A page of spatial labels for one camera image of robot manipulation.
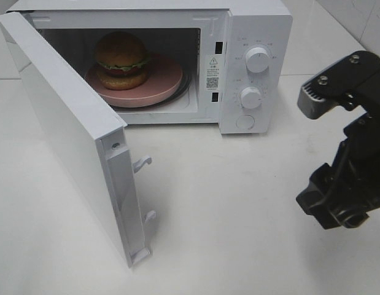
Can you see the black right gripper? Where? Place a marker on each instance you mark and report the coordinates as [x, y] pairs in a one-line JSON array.
[[342, 201]]

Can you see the round white door button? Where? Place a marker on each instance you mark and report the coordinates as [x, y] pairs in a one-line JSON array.
[[245, 122]]

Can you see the pink round plate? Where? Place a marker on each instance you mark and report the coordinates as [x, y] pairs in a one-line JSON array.
[[152, 84]]

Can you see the white microwave door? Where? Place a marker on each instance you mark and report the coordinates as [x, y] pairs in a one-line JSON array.
[[87, 135]]

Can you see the burger with lettuce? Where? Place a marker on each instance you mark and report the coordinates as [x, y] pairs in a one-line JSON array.
[[122, 60]]

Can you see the lower white timer knob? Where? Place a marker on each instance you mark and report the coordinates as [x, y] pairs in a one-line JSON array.
[[250, 98]]

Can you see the upper white power knob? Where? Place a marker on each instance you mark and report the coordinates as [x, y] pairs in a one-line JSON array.
[[257, 59]]

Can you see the white microwave oven body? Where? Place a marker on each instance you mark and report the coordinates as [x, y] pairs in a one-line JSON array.
[[209, 39]]

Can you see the glass microwave turntable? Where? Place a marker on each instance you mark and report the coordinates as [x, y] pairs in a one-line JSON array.
[[183, 87]]

